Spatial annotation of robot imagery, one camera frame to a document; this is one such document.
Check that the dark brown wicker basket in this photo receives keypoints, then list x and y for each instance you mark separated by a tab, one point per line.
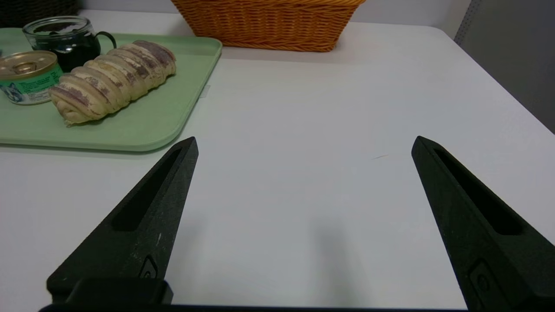
34	11

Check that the orange wicker basket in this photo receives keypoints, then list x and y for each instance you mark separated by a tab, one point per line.
269	21

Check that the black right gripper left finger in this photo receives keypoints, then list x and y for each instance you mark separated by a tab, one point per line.
130	242

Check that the twisted purple swirl bread loaf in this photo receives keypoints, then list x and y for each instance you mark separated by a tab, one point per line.
112	82

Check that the tin can with green label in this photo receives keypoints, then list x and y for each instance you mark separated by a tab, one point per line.
28	78

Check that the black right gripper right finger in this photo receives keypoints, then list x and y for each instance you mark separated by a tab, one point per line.
498	268

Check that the light green plastic tray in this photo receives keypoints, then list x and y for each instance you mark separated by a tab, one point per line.
156	112

